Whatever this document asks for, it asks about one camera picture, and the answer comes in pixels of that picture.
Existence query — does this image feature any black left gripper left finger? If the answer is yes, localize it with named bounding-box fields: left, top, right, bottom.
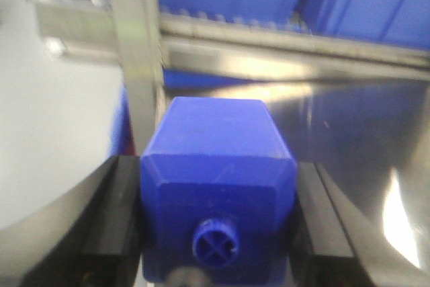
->
left=1, top=155, right=141, bottom=286

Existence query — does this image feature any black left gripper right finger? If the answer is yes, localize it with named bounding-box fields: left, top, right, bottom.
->
left=291, top=163, right=429, bottom=286

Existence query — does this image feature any blue bottle part with neck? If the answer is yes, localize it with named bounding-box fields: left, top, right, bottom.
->
left=140, top=97, right=298, bottom=285

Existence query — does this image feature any blue bin on left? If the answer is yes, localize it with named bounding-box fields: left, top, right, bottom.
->
left=300, top=0, right=429, bottom=49

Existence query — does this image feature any stainless steel shelf frame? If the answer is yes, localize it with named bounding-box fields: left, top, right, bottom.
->
left=34, top=0, right=429, bottom=151

